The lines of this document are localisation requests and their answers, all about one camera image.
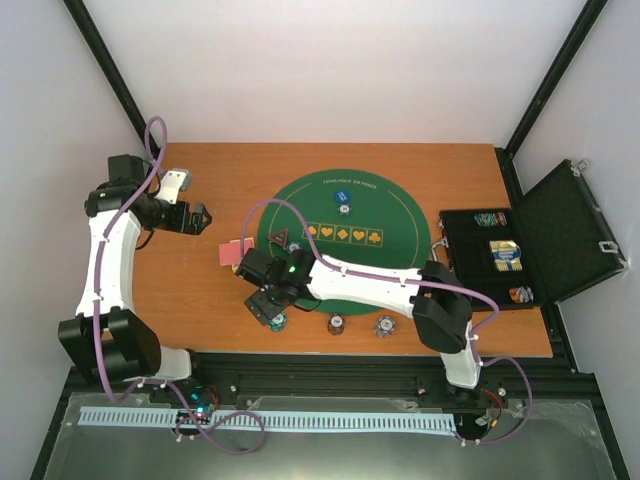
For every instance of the blue white chip stack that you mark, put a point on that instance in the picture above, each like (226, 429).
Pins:
(384, 327)

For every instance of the round green poker mat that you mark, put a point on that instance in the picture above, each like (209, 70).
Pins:
(386, 228)

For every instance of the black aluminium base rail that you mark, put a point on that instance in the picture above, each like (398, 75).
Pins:
(238, 378)

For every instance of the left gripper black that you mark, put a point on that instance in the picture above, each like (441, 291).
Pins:
(195, 227)

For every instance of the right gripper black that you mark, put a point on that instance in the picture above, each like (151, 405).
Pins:
(263, 310)

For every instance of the chips row in case top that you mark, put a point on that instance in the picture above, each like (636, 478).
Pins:
(491, 219)

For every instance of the light blue cable duct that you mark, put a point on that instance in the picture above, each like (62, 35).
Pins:
(272, 421)

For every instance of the blue round blind button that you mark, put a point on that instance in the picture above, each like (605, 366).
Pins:
(342, 196)

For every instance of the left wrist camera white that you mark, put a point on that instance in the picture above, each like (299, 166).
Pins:
(172, 183)

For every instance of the black frame post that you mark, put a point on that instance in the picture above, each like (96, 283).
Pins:
(93, 39)
(575, 38)

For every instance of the metal front plate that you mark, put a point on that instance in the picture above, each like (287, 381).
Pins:
(546, 440)

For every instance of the black triangular dealer button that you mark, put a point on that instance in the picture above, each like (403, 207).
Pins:
(279, 238)

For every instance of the mixed chips in case bottom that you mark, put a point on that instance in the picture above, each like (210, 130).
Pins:
(521, 294)

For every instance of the left black frame post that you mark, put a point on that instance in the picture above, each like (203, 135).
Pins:
(93, 39)

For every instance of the black poker case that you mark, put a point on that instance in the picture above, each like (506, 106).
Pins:
(566, 244)

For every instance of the blue white chips in case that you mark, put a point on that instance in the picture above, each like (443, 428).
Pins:
(506, 255)

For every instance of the brown poker chip stack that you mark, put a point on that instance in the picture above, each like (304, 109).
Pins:
(336, 325)

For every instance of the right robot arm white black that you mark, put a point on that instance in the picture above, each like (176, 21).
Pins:
(430, 296)

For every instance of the teal poker chip stack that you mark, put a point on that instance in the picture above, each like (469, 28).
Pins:
(278, 323)

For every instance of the red playing card deck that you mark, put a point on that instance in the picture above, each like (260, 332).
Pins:
(230, 253)

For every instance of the right black frame post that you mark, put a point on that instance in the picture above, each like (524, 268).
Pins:
(575, 38)

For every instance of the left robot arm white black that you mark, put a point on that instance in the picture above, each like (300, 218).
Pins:
(106, 336)

